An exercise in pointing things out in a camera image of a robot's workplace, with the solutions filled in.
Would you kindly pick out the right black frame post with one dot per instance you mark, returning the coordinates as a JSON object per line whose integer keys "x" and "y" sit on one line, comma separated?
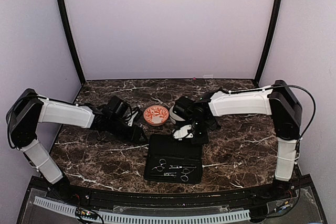
{"x": 268, "y": 41}

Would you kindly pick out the black zippered tool case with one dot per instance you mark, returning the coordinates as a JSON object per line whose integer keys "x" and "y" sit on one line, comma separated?
{"x": 174, "y": 152}

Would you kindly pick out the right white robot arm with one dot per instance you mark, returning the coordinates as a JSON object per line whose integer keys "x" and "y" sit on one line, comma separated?
{"x": 253, "y": 133}

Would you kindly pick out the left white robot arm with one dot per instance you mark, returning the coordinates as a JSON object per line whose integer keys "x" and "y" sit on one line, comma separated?
{"x": 32, "y": 114}

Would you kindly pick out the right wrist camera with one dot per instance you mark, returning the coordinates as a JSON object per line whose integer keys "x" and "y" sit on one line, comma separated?
{"x": 183, "y": 107}

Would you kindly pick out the left black frame post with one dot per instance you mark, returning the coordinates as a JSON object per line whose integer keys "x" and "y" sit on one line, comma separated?
{"x": 70, "y": 41}

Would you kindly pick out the white slotted cable duct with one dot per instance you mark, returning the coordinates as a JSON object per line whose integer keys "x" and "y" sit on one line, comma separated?
{"x": 140, "y": 215}

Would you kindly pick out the orange patterned bowl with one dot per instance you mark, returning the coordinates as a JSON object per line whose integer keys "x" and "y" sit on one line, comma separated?
{"x": 156, "y": 115}

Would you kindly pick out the silver thinning scissors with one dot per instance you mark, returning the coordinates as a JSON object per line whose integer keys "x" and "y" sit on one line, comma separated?
{"x": 183, "y": 174}

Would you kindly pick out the white and blue bowl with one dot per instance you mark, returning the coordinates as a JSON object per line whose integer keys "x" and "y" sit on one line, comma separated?
{"x": 174, "y": 117}

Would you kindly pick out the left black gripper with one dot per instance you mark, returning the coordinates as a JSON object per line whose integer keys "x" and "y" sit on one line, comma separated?
{"x": 134, "y": 136}

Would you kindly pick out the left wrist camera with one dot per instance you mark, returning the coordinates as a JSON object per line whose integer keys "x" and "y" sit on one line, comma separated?
{"x": 117, "y": 106}

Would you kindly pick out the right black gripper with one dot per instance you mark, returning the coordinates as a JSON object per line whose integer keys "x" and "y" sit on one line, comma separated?
{"x": 202, "y": 140}

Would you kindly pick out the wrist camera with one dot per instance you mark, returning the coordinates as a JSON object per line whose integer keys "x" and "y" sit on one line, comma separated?
{"x": 117, "y": 106}
{"x": 183, "y": 107}

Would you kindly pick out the black frame post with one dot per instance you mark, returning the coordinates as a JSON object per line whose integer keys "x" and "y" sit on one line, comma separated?
{"x": 268, "y": 41}
{"x": 70, "y": 41}

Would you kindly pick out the black front rail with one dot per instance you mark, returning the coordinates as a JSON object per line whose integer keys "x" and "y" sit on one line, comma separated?
{"x": 107, "y": 198}

